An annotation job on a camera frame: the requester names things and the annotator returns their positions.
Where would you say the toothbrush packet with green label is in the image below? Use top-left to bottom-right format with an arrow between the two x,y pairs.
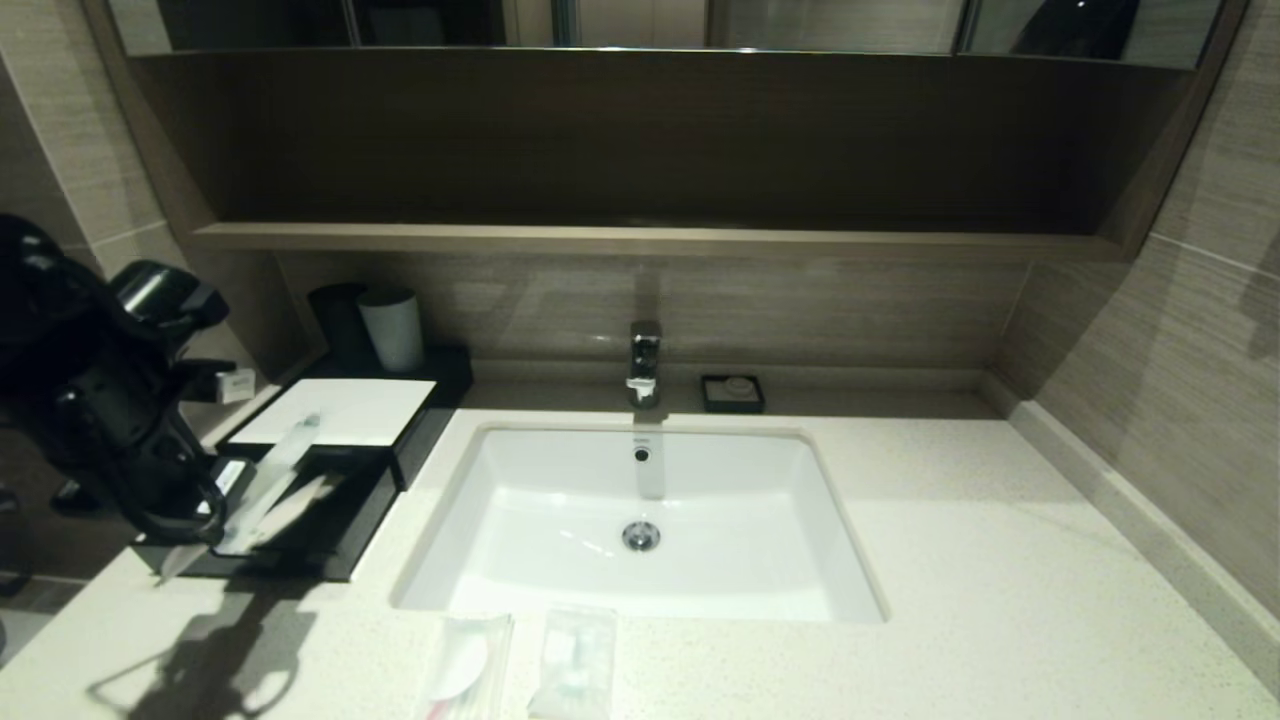
157,412 -> 326,584

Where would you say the black pull-out drawer tray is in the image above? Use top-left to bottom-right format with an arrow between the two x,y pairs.
130,445 -> 403,584

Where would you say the grey plastic cup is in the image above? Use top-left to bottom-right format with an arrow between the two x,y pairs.
357,287 -> 425,373

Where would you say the black amenity drawer box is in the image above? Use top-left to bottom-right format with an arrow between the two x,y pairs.
215,345 -> 476,493

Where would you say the white packet with green characters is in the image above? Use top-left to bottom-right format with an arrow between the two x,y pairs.
262,473 -> 349,541

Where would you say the black cup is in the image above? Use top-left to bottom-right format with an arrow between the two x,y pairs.
307,283 -> 367,359

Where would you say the clear packet with white disc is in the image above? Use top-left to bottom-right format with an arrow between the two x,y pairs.
415,612 -> 516,720

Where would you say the clear packet with cotton swabs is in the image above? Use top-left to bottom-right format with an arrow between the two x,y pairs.
527,605 -> 619,720

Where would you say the chrome faucet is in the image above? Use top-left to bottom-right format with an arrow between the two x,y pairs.
627,321 -> 664,409

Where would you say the brown wooden shelf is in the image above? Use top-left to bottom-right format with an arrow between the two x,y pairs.
190,222 -> 1126,263

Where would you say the black soap dish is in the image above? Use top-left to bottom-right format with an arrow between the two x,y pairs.
701,374 -> 766,415

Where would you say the white sink basin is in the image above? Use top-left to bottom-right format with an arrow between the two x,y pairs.
390,425 -> 889,623

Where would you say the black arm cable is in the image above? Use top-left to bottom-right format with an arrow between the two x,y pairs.
140,440 -> 229,549

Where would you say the wall mirror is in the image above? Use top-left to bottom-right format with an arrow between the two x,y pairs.
105,0 -> 1226,71

